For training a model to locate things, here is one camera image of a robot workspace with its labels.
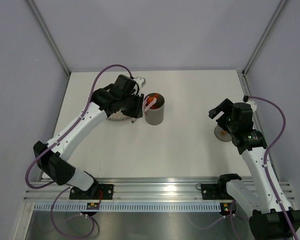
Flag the grey lid with orange strap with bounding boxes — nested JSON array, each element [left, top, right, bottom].
[[213, 125, 232, 143]]

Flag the pink handled metal tongs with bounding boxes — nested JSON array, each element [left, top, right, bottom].
[[142, 96, 157, 114]]

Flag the orange chicken drumstick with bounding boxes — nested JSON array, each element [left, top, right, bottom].
[[147, 94, 159, 109]]

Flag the grey cylindrical lunch box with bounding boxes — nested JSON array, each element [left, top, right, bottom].
[[144, 92, 165, 126]]

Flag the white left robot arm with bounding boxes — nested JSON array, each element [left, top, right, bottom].
[[33, 74, 146, 199]]

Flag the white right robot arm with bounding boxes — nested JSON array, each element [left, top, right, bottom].
[[208, 96, 300, 240]]

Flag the grey speckled plate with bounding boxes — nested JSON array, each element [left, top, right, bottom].
[[107, 111, 131, 121]]

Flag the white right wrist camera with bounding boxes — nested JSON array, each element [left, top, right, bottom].
[[242, 95, 257, 113]]

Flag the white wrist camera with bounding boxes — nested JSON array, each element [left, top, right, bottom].
[[134, 77, 147, 88], [242, 95, 257, 113]]

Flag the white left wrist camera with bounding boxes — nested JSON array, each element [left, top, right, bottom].
[[134, 77, 147, 88]]

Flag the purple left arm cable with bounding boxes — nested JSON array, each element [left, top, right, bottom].
[[24, 64, 133, 237]]

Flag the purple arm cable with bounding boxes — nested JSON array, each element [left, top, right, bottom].
[[189, 96, 300, 240], [24, 64, 133, 237]]

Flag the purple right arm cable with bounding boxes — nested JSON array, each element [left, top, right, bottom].
[[189, 96, 300, 240]]

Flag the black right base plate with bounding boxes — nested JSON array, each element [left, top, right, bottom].
[[200, 183, 234, 201]]

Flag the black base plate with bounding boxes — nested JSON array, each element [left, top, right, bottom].
[[69, 183, 114, 200], [200, 183, 234, 201]]

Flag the aluminium front rail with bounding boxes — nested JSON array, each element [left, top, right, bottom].
[[23, 176, 295, 202]]

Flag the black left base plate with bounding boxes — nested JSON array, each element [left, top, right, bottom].
[[69, 183, 114, 200]]

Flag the right aluminium frame post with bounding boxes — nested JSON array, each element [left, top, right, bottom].
[[241, 0, 289, 77]]

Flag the aluminium frame post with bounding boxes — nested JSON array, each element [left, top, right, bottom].
[[24, 0, 71, 78], [241, 0, 289, 77]]

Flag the left aluminium frame post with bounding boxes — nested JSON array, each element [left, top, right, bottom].
[[24, 0, 71, 78]]

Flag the white perforated cable duct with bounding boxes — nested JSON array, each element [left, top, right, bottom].
[[34, 202, 221, 213]]

